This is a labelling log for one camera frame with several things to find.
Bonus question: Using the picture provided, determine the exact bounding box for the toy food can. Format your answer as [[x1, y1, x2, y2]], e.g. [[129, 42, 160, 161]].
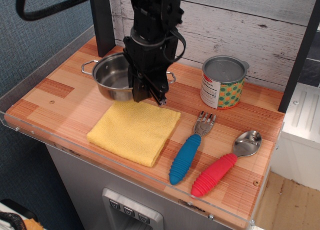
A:
[[200, 56, 250, 109]]

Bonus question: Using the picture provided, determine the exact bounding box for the dark right upright post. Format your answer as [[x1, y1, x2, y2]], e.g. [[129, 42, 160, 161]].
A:
[[278, 0, 320, 113]]

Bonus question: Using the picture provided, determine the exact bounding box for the dark left upright post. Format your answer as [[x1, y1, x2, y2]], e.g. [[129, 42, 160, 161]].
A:
[[90, 0, 116, 57]]

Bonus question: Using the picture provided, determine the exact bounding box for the blue handled fork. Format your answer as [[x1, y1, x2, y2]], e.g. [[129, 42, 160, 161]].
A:
[[168, 111, 216, 185]]

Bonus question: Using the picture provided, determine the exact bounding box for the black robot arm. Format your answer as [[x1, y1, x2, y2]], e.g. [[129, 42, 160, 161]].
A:
[[123, 0, 186, 106]]

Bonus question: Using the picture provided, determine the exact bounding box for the yellow folded towel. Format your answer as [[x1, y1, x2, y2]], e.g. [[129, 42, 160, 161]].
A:
[[86, 101, 181, 167]]

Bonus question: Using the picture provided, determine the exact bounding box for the black braided cable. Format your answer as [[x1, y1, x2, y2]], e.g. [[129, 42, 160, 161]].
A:
[[15, 0, 101, 22]]

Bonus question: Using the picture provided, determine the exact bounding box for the red handled spoon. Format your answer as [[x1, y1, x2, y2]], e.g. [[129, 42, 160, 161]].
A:
[[191, 130, 262, 197]]

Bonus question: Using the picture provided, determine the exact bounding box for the grey toy fridge cabinet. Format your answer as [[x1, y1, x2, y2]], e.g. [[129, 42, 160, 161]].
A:
[[44, 143, 226, 230]]

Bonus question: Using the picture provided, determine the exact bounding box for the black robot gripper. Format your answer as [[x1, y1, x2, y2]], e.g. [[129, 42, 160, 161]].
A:
[[123, 36, 178, 107]]

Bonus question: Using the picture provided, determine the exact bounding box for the clear acrylic table guard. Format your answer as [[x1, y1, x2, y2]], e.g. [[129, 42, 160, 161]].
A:
[[2, 30, 284, 229]]

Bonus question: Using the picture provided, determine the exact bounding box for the white appliance top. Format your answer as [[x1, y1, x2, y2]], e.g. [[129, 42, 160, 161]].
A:
[[282, 83, 320, 143]]

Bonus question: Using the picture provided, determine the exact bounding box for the small stainless steel pot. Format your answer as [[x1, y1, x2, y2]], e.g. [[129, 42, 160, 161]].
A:
[[81, 53, 176, 101]]

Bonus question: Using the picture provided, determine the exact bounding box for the black orange object corner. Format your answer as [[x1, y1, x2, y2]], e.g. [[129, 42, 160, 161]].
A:
[[0, 199, 46, 230]]

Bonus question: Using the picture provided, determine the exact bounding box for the dark upright post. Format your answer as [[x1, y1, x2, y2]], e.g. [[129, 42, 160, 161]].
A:
[[278, 0, 320, 113], [90, 0, 116, 57]]

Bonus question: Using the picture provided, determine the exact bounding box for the silver dispenser button panel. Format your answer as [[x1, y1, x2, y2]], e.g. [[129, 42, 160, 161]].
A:
[[102, 188, 164, 229]]

